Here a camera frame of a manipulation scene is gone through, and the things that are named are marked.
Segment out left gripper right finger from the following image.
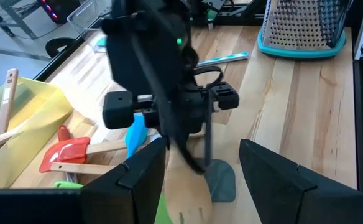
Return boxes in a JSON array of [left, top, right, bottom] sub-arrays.
[[239, 139, 363, 224]]

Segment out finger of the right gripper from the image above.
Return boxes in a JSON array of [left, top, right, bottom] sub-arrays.
[[168, 133, 207, 174], [204, 108, 213, 166]]

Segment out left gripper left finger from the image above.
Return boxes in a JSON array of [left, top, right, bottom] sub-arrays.
[[0, 137, 169, 224]]

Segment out grey spatula wooden handle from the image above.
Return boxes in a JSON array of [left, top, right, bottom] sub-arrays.
[[50, 157, 237, 203]]

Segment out wooden salad fork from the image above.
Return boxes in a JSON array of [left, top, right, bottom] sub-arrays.
[[164, 136, 214, 224]]

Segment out blue silicone spatula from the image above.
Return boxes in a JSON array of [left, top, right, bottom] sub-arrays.
[[124, 112, 150, 159]]

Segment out green silicone spatula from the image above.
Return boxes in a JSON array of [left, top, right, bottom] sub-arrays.
[[53, 180, 173, 224]]

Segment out wooden spoon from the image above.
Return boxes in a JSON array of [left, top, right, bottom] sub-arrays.
[[0, 68, 19, 166]]

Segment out teal striped flat tool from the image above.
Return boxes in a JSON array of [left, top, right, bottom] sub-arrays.
[[196, 51, 250, 68]]

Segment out yellow plastic bin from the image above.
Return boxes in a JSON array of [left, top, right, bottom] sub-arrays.
[[0, 76, 74, 190]]

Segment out clear plastic container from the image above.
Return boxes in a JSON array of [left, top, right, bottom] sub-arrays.
[[66, 0, 114, 54]]

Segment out teal box grater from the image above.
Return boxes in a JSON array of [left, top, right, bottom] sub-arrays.
[[257, 0, 347, 60]]

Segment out black computer pink lights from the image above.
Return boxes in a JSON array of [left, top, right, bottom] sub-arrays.
[[37, 0, 82, 25]]

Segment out dark metal side table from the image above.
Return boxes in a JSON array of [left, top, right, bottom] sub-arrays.
[[0, 0, 40, 40]]

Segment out black clamp handle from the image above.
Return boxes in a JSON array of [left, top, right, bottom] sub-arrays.
[[44, 37, 77, 59]]

